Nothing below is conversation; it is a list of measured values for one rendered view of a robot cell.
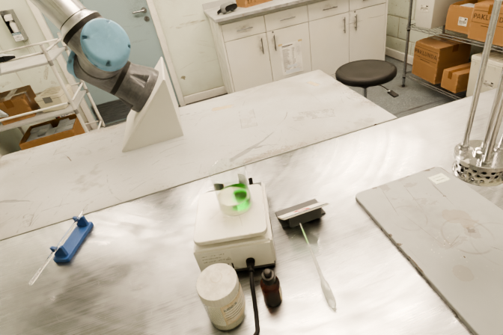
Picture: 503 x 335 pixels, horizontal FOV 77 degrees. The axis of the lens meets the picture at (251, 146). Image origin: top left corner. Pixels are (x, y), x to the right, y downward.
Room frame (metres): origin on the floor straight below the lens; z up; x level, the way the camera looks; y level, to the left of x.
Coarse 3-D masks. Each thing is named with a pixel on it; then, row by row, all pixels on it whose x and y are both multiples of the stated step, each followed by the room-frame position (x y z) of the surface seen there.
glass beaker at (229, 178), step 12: (216, 168) 0.43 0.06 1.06; (228, 168) 0.44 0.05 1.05; (240, 168) 0.43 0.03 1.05; (216, 180) 0.43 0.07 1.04; (228, 180) 0.44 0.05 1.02; (240, 180) 0.39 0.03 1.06; (216, 192) 0.40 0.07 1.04; (228, 192) 0.38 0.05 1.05; (240, 192) 0.39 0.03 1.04; (228, 204) 0.38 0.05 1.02; (240, 204) 0.38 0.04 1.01; (252, 204) 0.40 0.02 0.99; (228, 216) 0.39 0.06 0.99
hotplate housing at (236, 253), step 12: (264, 192) 0.46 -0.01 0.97; (264, 204) 0.42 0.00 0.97; (240, 240) 0.35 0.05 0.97; (252, 240) 0.34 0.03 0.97; (264, 240) 0.34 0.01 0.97; (204, 252) 0.34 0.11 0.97; (216, 252) 0.34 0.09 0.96; (228, 252) 0.34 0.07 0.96; (240, 252) 0.34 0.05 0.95; (252, 252) 0.34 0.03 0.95; (264, 252) 0.34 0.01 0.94; (204, 264) 0.34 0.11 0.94; (228, 264) 0.34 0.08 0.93; (240, 264) 0.34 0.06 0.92; (252, 264) 0.33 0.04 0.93; (264, 264) 0.34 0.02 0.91
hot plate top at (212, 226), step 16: (208, 192) 0.46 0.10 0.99; (256, 192) 0.44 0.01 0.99; (208, 208) 0.42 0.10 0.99; (256, 208) 0.40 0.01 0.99; (208, 224) 0.38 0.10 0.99; (224, 224) 0.37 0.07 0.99; (240, 224) 0.37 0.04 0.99; (256, 224) 0.36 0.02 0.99; (208, 240) 0.35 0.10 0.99; (224, 240) 0.34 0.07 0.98
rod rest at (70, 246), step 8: (80, 224) 0.53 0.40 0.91; (88, 224) 0.53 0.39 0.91; (72, 232) 0.52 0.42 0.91; (80, 232) 0.51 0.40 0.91; (88, 232) 0.52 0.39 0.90; (72, 240) 0.49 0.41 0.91; (80, 240) 0.49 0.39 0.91; (64, 248) 0.46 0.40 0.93; (72, 248) 0.47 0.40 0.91; (56, 256) 0.46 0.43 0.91; (64, 256) 0.45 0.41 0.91; (72, 256) 0.46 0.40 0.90
